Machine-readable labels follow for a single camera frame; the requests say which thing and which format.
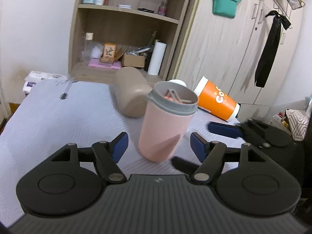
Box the orange paper cup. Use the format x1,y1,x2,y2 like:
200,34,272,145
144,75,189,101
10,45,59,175
194,76,240,122

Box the taupe tumbler cup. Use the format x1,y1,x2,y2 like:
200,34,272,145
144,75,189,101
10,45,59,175
112,66,152,118

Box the small wooden floral box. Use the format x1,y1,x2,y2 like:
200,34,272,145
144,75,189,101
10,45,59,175
100,42,117,63

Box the white tissue packs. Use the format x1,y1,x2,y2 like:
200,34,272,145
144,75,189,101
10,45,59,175
23,71,68,96

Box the small white cup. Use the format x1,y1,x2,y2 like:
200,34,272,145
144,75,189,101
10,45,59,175
90,43,104,59

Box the flat white tin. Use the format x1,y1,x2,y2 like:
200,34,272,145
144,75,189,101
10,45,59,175
117,4,132,9

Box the pink flat box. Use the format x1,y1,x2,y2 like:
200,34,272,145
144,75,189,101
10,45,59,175
88,59,122,70

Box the wooden wardrobe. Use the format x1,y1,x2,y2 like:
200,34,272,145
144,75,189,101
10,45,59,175
168,0,304,121

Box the wooden bookshelf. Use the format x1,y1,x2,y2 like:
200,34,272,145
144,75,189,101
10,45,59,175
68,0,190,84

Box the grey patterned table cloth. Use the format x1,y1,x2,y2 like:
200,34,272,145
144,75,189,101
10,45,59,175
1,80,230,233

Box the white paper towel roll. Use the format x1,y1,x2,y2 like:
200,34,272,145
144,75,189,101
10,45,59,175
148,41,167,75

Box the white floral paper cup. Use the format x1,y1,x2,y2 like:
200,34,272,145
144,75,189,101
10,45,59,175
169,79,187,87

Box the small pink bottle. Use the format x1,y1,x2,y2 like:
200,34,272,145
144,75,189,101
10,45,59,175
157,0,168,16

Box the small cardboard box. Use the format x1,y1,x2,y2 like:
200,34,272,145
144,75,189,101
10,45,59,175
114,48,145,69

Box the clear bottle beige cap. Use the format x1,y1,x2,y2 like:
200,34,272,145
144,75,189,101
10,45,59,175
81,32,94,62

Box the pink tumbler cup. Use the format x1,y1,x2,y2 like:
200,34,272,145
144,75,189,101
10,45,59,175
138,81,198,162

